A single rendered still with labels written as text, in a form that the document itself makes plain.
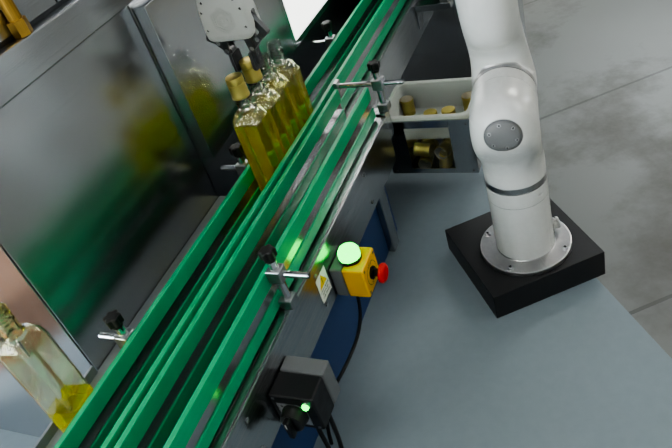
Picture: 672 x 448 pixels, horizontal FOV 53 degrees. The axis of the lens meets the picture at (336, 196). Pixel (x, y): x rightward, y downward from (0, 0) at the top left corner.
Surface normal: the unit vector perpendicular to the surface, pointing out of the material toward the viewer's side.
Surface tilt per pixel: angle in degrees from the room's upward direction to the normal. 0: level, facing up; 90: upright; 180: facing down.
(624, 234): 0
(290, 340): 90
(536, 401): 0
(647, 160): 0
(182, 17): 90
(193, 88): 90
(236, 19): 89
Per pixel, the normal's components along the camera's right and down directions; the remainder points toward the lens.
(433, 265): -0.26, -0.77
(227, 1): -0.26, 0.60
